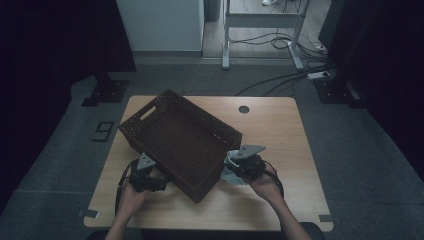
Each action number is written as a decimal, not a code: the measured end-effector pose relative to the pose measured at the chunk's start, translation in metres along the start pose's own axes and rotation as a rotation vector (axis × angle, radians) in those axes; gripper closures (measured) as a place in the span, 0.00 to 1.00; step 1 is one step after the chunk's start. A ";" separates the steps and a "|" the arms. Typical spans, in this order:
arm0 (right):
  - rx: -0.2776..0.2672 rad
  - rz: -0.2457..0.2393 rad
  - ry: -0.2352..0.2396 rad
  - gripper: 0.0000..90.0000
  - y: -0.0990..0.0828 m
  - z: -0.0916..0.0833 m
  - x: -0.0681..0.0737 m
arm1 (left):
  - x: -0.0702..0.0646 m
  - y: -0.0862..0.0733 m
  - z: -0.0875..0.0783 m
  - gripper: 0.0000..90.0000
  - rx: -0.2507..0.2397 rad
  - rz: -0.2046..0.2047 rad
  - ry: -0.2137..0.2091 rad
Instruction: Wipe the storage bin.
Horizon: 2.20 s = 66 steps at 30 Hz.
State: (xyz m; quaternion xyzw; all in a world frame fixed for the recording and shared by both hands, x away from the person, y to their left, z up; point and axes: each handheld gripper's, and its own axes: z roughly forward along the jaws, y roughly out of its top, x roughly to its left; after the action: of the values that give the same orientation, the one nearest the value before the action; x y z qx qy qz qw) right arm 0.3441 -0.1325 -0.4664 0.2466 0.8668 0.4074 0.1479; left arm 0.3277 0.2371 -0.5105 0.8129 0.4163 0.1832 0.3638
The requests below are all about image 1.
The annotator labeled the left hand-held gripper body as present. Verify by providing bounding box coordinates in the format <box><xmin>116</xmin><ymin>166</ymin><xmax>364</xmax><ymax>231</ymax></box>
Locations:
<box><xmin>128</xmin><ymin>152</ymin><xmax>158</xmax><ymax>194</ymax></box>

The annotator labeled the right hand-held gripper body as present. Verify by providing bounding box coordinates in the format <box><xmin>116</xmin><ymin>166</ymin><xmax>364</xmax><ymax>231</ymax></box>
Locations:
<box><xmin>232</xmin><ymin>143</ymin><xmax>268</xmax><ymax>183</ymax></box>

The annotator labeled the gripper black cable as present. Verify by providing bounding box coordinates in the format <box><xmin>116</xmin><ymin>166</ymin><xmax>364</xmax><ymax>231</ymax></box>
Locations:
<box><xmin>263</xmin><ymin>159</ymin><xmax>286</xmax><ymax>199</ymax></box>
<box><xmin>114</xmin><ymin>159</ymin><xmax>139</xmax><ymax>218</ymax></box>

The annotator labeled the person's right hand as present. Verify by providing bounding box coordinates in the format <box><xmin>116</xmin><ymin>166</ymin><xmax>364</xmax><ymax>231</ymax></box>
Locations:
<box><xmin>248</xmin><ymin>166</ymin><xmax>284</xmax><ymax>204</ymax></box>

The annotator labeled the white cabinet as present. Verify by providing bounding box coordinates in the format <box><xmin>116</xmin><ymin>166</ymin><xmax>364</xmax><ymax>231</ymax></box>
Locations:
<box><xmin>115</xmin><ymin>0</ymin><xmax>205</xmax><ymax>58</ymax></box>

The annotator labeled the white power strip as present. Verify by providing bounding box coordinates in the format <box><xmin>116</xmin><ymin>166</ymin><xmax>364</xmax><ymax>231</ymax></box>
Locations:
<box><xmin>306</xmin><ymin>70</ymin><xmax>332</xmax><ymax>81</ymax></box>

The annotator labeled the black floor cable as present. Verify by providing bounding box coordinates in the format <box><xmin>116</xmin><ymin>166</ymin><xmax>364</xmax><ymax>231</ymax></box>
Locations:
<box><xmin>234</xmin><ymin>64</ymin><xmax>333</xmax><ymax>98</ymax></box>

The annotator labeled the black stand base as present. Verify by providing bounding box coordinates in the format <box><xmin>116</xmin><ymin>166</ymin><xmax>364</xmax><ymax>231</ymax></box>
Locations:
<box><xmin>313</xmin><ymin>78</ymin><xmax>368</xmax><ymax>109</ymax></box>
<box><xmin>80</xmin><ymin>71</ymin><xmax>130</xmax><ymax>108</ymax></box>

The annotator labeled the dark curtain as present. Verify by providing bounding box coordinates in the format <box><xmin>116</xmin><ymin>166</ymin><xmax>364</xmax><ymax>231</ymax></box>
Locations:
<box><xmin>318</xmin><ymin>0</ymin><xmax>424</xmax><ymax>183</ymax></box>
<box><xmin>0</xmin><ymin>0</ymin><xmax>137</xmax><ymax>214</ymax></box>

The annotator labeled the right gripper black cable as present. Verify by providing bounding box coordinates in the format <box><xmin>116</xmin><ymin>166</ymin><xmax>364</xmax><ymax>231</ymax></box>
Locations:
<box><xmin>263</xmin><ymin>159</ymin><xmax>286</xmax><ymax>199</ymax></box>

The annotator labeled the black cable bundle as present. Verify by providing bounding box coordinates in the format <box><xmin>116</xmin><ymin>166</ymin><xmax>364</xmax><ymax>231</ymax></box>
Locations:
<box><xmin>229</xmin><ymin>31</ymin><xmax>329</xmax><ymax>63</ymax></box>

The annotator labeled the person's left hand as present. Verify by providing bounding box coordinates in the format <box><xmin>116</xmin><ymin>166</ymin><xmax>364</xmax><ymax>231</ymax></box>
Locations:
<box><xmin>116</xmin><ymin>183</ymin><xmax>149</xmax><ymax>221</ymax></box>

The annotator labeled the black chair armrest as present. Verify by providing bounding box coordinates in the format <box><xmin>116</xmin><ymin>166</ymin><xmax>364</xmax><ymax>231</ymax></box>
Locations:
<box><xmin>301</xmin><ymin>221</ymin><xmax>326</xmax><ymax>240</ymax></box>

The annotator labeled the light blue cloth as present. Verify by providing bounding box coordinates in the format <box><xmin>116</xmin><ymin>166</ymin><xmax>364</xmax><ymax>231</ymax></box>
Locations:
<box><xmin>219</xmin><ymin>149</ymin><xmax>249</xmax><ymax>186</ymax></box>

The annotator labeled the white cable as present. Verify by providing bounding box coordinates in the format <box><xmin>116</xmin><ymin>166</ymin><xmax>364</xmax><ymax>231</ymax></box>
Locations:
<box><xmin>308</xmin><ymin>30</ymin><xmax>327</xmax><ymax>52</ymax></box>

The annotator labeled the brown woven basket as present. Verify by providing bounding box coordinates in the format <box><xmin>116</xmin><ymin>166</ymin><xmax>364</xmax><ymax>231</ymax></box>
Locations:
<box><xmin>118</xmin><ymin>89</ymin><xmax>244</xmax><ymax>204</ymax></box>

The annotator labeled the white metal desk frame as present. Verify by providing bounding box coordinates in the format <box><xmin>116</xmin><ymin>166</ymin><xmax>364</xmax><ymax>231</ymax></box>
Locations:
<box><xmin>221</xmin><ymin>0</ymin><xmax>311</xmax><ymax>71</ymax></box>

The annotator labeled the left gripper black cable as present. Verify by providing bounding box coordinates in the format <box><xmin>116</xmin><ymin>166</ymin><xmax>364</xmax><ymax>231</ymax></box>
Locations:
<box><xmin>114</xmin><ymin>159</ymin><xmax>139</xmax><ymax>218</ymax></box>

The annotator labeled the dark grey bin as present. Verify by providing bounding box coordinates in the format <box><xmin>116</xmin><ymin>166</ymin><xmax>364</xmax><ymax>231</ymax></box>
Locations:
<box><xmin>203</xmin><ymin>0</ymin><xmax>222</xmax><ymax>23</ymax></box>

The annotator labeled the grey tape strip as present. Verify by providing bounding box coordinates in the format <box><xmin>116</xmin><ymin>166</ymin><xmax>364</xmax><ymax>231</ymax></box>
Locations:
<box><xmin>318</xmin><ymin>214</ymin><xmax>343</xmax><ymax>224</ymax></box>
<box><xmin>78</xmin><ymin>209</ymin><xmax>100</xmax><ymax>219</ymax></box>

